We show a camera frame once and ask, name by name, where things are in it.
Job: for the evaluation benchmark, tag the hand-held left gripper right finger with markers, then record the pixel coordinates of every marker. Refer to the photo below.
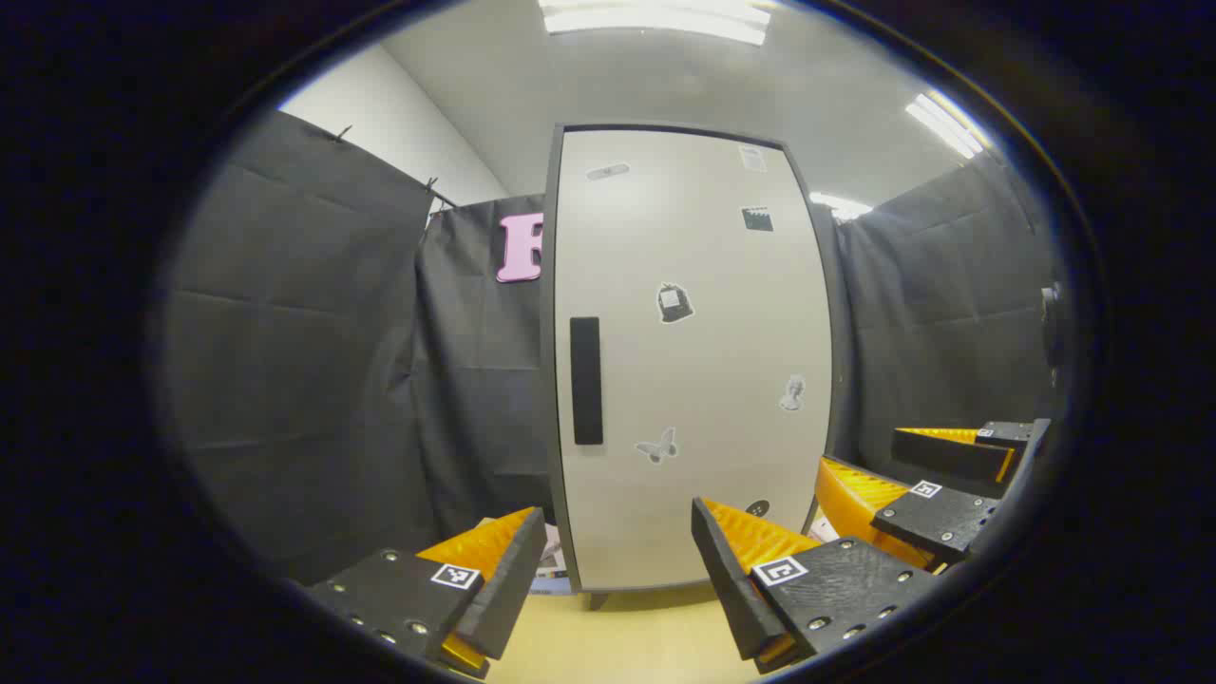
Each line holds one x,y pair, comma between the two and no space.
730,589

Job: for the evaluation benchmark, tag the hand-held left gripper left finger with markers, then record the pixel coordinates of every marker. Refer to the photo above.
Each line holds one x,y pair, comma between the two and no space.
508,589

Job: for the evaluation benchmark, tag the cabinet foot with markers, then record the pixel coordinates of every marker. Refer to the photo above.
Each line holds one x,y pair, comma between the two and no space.
597,599

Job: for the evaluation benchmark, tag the stack of printed papers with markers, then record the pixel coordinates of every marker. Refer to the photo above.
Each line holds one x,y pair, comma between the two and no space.
553,570

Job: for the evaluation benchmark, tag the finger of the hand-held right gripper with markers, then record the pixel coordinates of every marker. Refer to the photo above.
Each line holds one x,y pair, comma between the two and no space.
936,521
950,456

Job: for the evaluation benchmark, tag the dark grey cabinet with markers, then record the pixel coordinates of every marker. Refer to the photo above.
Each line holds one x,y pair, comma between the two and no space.
547,380

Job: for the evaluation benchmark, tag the pale pink flat object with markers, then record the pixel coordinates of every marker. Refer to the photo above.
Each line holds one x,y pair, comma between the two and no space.
823,529

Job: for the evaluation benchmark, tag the large ceiling light panel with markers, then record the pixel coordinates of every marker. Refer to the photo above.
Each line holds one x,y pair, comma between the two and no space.
655,21

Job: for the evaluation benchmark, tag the black backdrop cloth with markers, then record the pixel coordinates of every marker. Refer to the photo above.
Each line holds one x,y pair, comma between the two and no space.
313,361

